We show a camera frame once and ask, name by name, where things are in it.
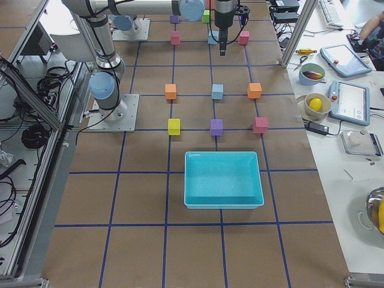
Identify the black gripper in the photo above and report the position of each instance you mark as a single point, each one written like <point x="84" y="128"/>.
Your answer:
<point x="222" y="18"/>

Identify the light blue block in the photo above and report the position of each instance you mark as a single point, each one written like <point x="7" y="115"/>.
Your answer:
<point x="213" y="36"/>
<point x="217" y="91"/>

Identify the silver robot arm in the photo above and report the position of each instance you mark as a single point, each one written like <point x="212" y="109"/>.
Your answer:
<point x="128" y="25"/>
<point x="104" y="85"/>

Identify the pink block left far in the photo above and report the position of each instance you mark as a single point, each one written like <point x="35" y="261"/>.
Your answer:
<point x="244" y="38"/>

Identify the green block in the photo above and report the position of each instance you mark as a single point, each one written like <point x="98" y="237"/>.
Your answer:
<point x="206" y="16"/>

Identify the dark pink block left near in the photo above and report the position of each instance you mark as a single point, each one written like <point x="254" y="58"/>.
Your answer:
<point x="175" y="38"/>

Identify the purple block left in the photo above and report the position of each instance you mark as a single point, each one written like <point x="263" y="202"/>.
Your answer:
<point x="174" y="19"/>

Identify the purple block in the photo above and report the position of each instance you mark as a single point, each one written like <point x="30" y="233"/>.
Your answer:
<point x="216" y="127"/>
<point x="174" y="19"/>

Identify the orange block far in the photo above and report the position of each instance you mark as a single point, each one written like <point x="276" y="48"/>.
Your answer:
<point x="254" y="90"/>

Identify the orange block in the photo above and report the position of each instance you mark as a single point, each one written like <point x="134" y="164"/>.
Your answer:
<point x="254" y="90"/>
<point x="170" y="91"/>

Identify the orange block near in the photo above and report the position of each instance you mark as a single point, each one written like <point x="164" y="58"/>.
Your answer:
<point x="170" y="91"/>

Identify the black scissors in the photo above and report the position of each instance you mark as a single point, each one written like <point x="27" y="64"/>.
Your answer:
<point x="301" y="61"/>

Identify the purple block right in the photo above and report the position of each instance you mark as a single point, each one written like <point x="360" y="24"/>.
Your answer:
<point x="216" y="127"/>

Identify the green bowl with fruit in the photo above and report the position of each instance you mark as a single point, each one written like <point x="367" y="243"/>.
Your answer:
<point x="310" y="74"/>

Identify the pink block right far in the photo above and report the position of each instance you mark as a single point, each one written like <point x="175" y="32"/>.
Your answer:
<point x="260" y="125"/>

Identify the yellow block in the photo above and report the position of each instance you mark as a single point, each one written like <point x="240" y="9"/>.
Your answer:
<point x="174" y="126"/>

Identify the white keyboard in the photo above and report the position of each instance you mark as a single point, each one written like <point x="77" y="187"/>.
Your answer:
<point x="330" y="14"/>

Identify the yellow lemon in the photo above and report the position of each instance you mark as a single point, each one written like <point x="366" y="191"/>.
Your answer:
<point x="315" y="104"/>

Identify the cream bowl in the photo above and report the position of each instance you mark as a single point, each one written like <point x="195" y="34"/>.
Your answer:
<point x="312" y="115"/>

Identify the teach pendant far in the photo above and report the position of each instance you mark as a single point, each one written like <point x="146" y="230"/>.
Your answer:
<point x="344" y="61"/>

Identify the teach pendant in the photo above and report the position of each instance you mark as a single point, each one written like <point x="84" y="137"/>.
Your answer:
<point x="344" y="61"/>
<point x="350" y="102"/>

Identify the black power adapter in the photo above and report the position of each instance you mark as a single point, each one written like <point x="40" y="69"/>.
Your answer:
<point x="317" y="128"/>

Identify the teach pendant near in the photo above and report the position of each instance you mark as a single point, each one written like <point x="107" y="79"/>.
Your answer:
<point x="350" y="102"/>

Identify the cyan plastic bin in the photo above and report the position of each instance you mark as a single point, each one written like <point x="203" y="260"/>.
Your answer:
<point x="222" y="180"/>

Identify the kitchen scale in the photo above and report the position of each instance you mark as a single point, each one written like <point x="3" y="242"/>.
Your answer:
<point x="361" y="143"/>

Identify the steel bowl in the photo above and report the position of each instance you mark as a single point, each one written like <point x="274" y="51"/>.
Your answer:
<point x="374" y="206"/>

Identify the aluminium frame post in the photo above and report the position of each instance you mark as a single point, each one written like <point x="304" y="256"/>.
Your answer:
<point x="301" y="24"/>

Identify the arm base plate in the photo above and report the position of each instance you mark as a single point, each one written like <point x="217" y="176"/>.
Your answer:
<point x="123" y="118"/>
<point x="141" y="36"/>

